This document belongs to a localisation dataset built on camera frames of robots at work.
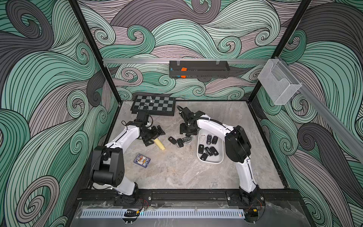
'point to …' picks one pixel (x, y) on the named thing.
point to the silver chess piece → (151, 100)
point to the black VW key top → (204, 156)
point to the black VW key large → (172, 140)
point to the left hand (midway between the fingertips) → (160, 135)
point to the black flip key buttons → (208, 151)
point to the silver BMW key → (186, 139)
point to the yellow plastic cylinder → (159, 144)
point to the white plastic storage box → (210, 147)
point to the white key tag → (202, 138)
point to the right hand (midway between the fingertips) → (186, 132)
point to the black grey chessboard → (154, 105)
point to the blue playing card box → (142, 160)
